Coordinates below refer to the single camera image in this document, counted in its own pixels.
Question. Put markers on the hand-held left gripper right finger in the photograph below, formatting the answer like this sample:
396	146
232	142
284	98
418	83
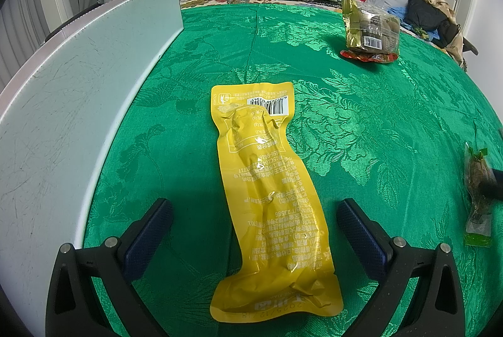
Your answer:
361	237

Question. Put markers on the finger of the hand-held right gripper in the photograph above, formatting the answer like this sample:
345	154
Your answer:
496	184

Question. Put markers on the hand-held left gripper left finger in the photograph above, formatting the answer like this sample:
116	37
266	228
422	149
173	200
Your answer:
147	239

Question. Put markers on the small green snack packet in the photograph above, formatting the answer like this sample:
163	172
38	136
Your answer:
477	172

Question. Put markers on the long yellow snack packet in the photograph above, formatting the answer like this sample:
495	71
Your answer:
271	203

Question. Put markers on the white cardboard box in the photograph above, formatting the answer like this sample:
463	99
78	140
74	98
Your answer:
59	117

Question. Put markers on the green floral bedspread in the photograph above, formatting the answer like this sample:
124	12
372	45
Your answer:
373	117

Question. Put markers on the red snack packet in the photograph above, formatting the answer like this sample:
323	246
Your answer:
369	57

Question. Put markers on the blue cloth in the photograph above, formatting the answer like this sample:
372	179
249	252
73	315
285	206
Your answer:
399	12

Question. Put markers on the gold packet of brown balls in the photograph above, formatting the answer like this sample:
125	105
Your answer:
373	29

